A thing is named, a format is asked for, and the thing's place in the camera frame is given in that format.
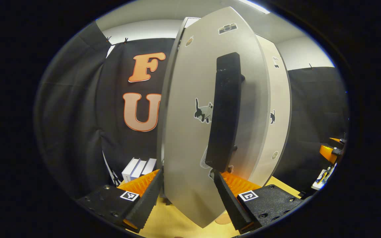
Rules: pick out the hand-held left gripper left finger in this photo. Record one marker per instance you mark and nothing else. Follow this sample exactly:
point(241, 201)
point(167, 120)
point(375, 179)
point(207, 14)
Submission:
point(147, 201)

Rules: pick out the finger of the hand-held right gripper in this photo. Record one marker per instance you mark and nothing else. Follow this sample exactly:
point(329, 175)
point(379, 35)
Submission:
point(339, 141)
point(328, 152)

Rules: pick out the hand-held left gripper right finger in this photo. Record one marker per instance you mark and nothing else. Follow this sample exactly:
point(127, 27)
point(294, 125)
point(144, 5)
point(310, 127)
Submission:
point(233, 205)

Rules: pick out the white cabinet door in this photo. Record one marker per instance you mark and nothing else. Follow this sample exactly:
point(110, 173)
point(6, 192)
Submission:
point(278, 138)
point(184, 132)

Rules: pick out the round wooden coaster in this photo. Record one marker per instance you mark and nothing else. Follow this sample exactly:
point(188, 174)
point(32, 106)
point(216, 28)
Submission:
point(224, 218)

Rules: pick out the white box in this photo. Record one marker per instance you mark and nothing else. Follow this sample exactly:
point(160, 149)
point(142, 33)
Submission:
point(149, 167)
point(138, 169)
point(129, 170)

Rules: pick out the white tray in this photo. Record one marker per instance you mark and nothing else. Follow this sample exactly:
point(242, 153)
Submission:
point(317, 185)

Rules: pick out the metal backdrop stand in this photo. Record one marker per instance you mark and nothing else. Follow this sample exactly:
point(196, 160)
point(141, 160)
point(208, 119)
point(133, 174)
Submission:
point(112, 172)

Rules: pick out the black backdrop cloth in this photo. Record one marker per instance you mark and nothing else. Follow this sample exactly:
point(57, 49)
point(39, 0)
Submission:
point(78, 115)

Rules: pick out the white cabinet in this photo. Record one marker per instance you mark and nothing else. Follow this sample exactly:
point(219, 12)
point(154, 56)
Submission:
point(190, 22)

